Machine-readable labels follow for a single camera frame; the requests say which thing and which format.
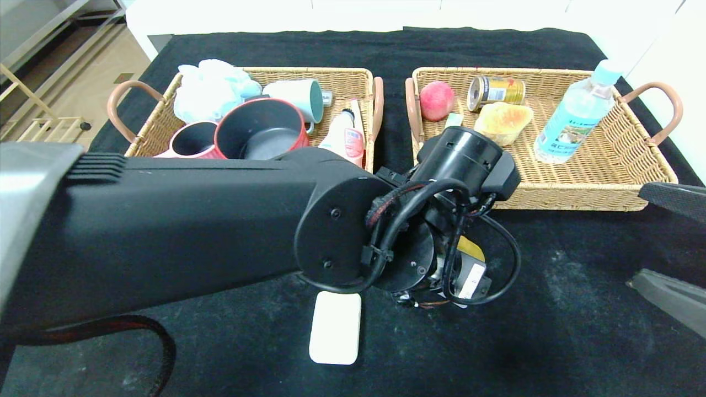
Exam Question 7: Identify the pink lotion tube white cap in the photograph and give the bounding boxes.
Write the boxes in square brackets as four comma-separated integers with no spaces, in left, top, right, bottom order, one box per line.
[342,128,366,168]

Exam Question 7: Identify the white bottle with black tip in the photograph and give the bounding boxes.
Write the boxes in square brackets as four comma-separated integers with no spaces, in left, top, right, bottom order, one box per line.
[319,109,355,153]

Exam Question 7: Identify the red pot with black handles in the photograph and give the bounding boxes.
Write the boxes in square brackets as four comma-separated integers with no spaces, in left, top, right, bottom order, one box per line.
[214,98,310,162]

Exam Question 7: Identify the yellow pear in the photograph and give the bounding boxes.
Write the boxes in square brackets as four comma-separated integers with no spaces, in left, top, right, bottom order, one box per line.
[457,235,487,264]

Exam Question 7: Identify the white soap bar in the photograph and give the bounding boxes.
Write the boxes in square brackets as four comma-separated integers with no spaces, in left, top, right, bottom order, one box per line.
[309,291,362,366]

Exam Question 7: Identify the golden striped bread roll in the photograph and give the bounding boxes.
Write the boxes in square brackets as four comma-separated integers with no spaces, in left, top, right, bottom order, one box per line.
[473,102,534,147]

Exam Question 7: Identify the yellow drink can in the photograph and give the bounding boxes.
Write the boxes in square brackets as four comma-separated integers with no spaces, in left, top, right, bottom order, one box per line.
[466,76,526,113]

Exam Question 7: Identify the pink peach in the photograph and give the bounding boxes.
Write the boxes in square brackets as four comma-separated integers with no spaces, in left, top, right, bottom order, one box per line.
[420,81,456,122]

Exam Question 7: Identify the pink plastic water scoop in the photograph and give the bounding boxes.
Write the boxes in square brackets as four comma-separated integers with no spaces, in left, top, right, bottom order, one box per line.
[154,121,227,160]

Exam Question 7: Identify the light blue mesh bath pouf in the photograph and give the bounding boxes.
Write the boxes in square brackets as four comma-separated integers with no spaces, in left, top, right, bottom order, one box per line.
[173,59,263,125]

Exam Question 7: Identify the white cabinet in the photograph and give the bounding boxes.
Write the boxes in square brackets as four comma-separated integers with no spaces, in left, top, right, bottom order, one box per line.
[126,0,684,64]

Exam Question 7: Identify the clear water bottle blue cap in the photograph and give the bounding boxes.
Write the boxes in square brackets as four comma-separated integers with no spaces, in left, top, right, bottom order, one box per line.
[534,60,624,165]

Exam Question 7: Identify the black table cloth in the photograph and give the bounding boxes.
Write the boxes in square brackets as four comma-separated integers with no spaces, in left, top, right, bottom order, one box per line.
[0,28,706,397]

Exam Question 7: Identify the woven wicker basket brown handles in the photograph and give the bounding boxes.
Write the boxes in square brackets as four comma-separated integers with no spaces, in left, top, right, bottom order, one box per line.
[405,67,683,212]
[107,67,384,174]

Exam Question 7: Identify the teal mug with handle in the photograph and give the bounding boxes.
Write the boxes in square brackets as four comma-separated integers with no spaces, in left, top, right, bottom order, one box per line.
[262,79,324,135]

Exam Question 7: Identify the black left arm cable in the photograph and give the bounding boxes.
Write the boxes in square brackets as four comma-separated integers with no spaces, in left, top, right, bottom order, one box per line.
[309,179,522,307]

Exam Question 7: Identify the grey metal shelf frame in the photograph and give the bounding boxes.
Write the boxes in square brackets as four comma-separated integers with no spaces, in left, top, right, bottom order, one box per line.
[0,0,129,83]

